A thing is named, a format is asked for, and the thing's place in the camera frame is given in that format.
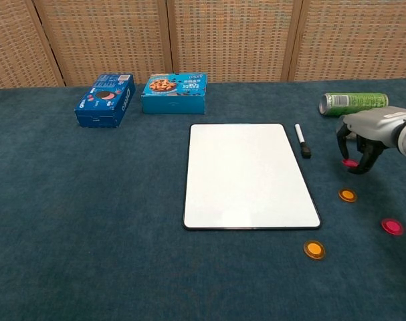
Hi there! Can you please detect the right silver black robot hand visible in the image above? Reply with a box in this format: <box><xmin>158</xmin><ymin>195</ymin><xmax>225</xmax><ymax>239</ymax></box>
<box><xmin>335</xmin><ymin>106</ymin><xmax>406</xmax><ymax>175</ymax></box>

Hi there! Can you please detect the yellow round magnet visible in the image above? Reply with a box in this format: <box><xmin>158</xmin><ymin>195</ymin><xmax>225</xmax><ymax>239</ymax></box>
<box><xmin>338</xmin><ymin>188</ymin><xmax>358</xmax><ymax>203</ymax></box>
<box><xmin>303</xmin><ymin>239</ymin><xmax>326</xmax><ymax>260</ymax></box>

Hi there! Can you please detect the green drink can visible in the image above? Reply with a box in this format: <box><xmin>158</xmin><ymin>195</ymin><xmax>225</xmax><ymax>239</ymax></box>
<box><xmin>318</xmin><ymin>92</ymin><xmax>390</xmax><ymax>117</ymax></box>

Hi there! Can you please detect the white marker with black cap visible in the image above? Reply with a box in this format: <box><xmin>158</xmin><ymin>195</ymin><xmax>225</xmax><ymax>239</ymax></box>
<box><xmin>294</xmin><ymin>123</ymin><xmax>312</xmax><ymax>159</ymax></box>

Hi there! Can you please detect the white magnetic whiteboard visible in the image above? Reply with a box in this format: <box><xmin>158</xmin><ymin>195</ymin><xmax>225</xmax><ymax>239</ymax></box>
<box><xmin>182</xmin><ymin>123</ymin><xmax>322</xmax><ymax>231</ymax></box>

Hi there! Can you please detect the woven bamboo folding screen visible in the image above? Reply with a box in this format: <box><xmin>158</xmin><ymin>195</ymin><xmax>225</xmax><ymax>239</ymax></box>
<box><xmin>0</xmin><ymin>0</ymin><xmax>406</xmax><ymax>91</ymax></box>

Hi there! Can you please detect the light blue chocolate-chip cookie box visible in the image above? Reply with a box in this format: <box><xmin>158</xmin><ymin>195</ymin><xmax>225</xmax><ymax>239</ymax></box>
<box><xmin>140</xmin><ymin>72</ymin><xmax>208</xmax><ymax>115</ymax></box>

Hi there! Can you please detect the dark blue Oreo box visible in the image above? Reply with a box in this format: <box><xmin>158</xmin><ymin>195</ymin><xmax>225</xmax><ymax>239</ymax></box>
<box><xmin>74</xmin><ymin>73</ymin><xmax>136</xmax><ymax>128</ymax></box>

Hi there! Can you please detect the blue felt table cover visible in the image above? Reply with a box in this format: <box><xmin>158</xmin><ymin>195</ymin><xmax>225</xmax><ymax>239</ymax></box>
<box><xmin>0</xmin><ymin>78</ymin><xmax>406</xmax><ymax>321</ymax></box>

